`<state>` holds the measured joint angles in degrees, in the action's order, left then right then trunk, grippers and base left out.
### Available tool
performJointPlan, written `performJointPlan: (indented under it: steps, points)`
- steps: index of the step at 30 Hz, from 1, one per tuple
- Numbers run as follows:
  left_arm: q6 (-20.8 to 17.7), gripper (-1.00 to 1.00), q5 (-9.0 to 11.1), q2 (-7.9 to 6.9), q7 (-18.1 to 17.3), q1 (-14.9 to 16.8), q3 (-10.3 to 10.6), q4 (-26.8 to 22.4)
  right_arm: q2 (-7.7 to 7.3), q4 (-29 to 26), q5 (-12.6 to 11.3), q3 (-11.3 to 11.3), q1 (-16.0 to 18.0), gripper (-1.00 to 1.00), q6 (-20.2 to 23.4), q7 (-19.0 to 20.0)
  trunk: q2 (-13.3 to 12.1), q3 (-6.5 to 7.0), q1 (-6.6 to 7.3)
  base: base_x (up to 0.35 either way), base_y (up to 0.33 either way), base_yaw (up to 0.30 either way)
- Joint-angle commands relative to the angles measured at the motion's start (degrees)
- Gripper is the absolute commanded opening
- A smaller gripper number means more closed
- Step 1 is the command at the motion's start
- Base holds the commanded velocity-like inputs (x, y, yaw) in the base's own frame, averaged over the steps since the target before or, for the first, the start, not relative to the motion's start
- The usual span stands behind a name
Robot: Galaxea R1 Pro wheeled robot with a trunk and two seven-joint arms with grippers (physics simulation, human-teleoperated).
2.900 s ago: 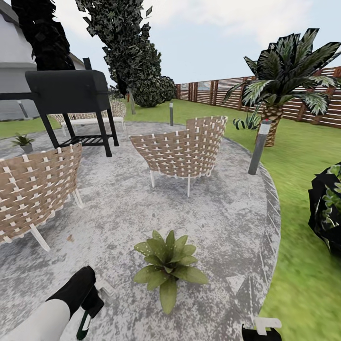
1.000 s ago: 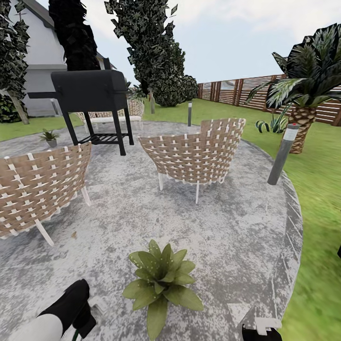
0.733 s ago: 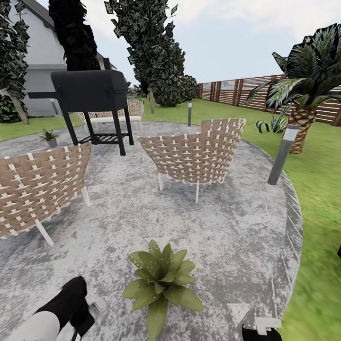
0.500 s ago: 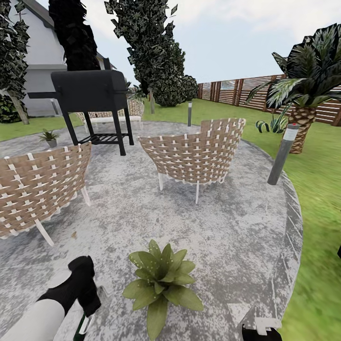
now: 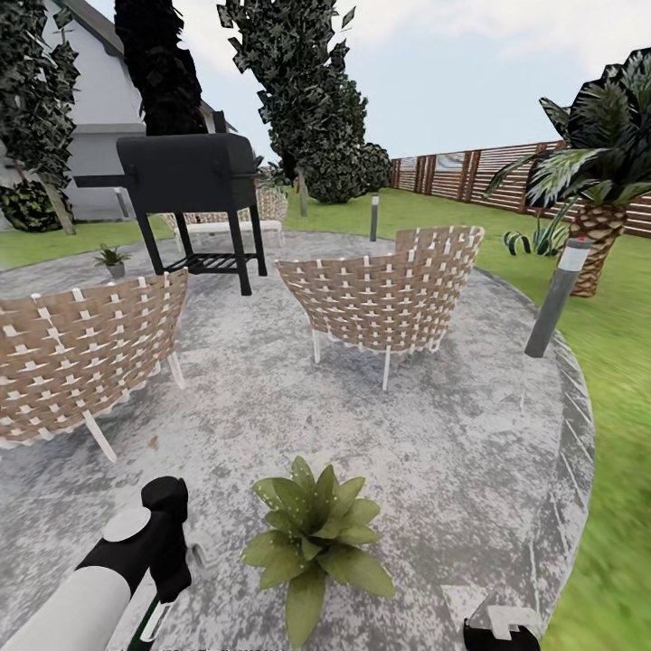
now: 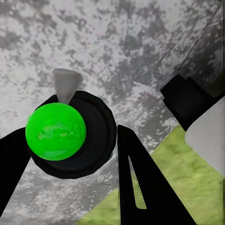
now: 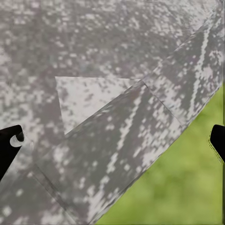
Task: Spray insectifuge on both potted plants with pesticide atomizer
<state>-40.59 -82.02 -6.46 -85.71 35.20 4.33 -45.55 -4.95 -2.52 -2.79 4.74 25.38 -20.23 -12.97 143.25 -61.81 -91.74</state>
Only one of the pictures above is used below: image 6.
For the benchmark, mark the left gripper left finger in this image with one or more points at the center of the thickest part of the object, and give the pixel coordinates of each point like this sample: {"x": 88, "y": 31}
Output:
{"x": 14, "y": 157}

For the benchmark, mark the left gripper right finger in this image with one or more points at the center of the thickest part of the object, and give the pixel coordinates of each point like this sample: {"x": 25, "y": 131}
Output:
{"x": 163, "y": 205}

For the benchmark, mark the insectifuge atomizer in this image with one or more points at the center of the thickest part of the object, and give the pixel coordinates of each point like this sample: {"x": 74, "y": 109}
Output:
{"x": 73, "y": 133}

